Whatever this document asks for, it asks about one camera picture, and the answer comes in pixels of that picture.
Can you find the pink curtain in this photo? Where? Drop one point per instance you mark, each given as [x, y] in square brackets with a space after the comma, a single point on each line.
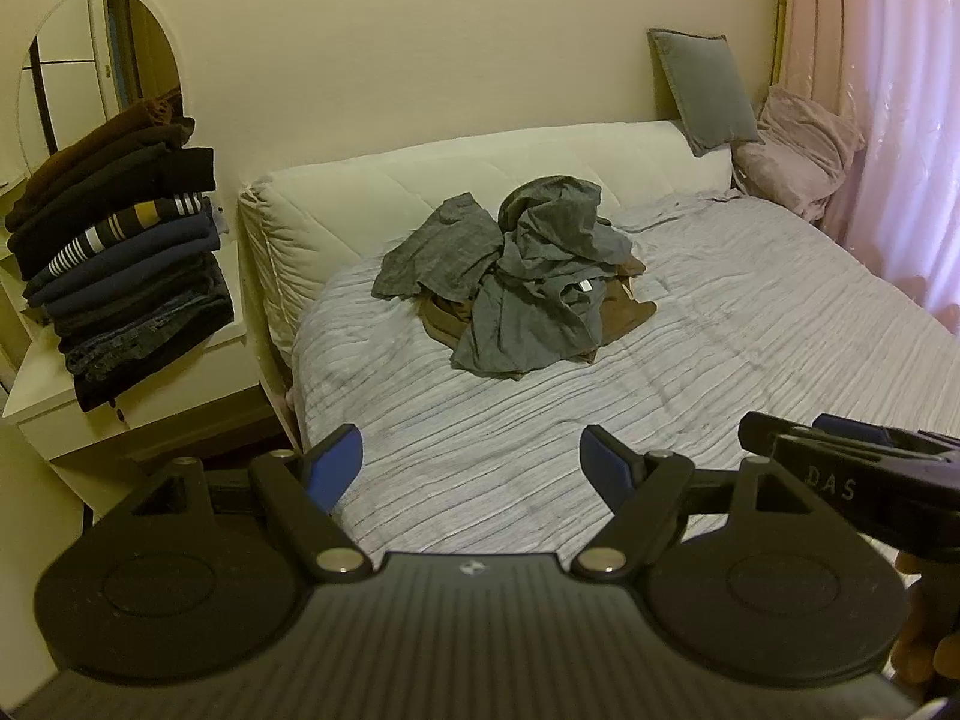
[900, 127]

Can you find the white dresser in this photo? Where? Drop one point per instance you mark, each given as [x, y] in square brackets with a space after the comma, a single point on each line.
[187, 405]

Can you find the striped bed blanket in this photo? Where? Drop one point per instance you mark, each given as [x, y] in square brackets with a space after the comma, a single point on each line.
[712, 315]

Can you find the grey pillow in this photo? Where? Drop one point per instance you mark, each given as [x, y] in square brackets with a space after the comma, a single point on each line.
[709, 90]

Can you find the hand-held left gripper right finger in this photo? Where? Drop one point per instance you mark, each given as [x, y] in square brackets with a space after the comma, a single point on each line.
[604, 465]

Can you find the stack of folded clothes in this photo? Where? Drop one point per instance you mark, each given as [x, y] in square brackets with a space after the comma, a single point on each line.
[127, 240]

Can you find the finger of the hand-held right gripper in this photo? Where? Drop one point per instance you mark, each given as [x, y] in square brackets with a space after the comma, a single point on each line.
[769, 431]
[840, 424]

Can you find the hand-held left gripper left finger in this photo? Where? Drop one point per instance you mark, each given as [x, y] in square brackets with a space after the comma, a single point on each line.
[337, 465]

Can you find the brown garment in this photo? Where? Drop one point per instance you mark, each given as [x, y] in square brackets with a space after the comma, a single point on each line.
[622, 311]

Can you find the grey shirt white neck tape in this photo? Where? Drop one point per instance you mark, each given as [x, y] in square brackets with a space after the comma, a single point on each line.
[540, 277]

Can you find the person's right hand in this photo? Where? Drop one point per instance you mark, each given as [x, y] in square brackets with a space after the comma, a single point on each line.
[916, 615]

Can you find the white padded headboard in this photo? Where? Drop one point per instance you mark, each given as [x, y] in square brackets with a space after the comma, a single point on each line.
[337, 195]

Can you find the grey garment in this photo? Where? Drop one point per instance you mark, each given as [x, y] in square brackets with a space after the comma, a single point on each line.
[442, 247]

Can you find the pink pillow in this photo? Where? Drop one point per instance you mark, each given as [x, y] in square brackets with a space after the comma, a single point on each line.
[795, 150]

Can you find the oval wall mirror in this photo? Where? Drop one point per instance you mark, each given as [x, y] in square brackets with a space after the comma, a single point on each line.
[75, 37]

